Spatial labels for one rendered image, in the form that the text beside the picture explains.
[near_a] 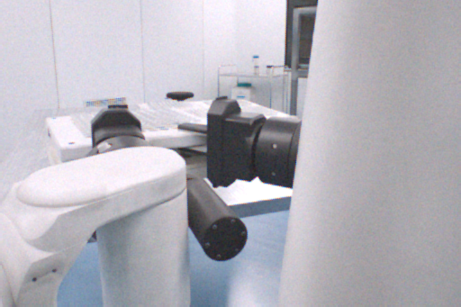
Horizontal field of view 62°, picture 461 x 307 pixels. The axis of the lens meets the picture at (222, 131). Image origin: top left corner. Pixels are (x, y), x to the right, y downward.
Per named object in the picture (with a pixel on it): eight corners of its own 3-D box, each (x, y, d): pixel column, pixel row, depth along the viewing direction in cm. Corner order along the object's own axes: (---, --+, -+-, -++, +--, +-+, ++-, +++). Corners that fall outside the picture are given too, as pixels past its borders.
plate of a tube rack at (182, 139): (44, 129, 67) (43, 117, 67) (175, 117, 79) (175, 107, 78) (59, 163, 46) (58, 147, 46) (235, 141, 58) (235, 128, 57)
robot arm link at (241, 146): (199, 101, 48) (289, 110, 42) (234, 92, 56) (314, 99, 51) (199, 194, 51) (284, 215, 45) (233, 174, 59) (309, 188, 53)
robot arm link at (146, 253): (85, 261, 35) (89, 353, 25) (73, 149, 33) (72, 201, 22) (202, 239, 39) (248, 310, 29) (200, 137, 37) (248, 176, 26)
